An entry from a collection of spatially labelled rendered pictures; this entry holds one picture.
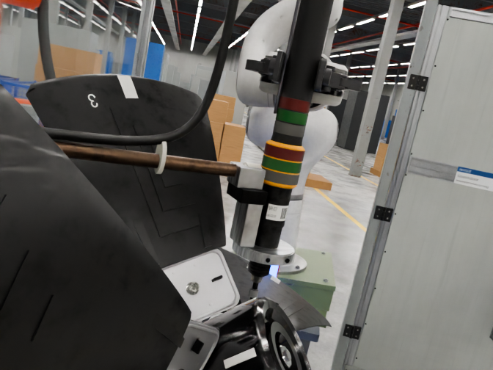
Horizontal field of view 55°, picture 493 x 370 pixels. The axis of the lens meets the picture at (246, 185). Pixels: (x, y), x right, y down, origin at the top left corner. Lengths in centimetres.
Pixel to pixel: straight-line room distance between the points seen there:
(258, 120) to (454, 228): 148
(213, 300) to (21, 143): 29
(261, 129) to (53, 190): 93
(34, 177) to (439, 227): 225
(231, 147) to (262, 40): 739
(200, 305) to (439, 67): 199
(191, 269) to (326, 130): 74
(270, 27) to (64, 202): 57
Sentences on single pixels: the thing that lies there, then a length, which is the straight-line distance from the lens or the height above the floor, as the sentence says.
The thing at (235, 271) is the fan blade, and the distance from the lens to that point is 75.
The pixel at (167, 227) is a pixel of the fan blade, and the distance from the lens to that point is 50.
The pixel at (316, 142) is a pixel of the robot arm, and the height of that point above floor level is 137.
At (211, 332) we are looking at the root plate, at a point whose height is 125.
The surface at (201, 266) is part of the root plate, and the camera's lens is 51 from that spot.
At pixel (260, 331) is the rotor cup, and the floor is 126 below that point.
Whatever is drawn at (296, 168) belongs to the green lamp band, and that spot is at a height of 139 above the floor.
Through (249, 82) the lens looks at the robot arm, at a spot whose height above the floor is 147.
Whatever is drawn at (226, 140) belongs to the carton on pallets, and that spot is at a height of 60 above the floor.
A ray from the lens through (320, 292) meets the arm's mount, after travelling 121.
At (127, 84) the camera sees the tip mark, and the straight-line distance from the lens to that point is 58.
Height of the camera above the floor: 146
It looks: 11 degrees down
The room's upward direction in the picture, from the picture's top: 12 degrees clockwise
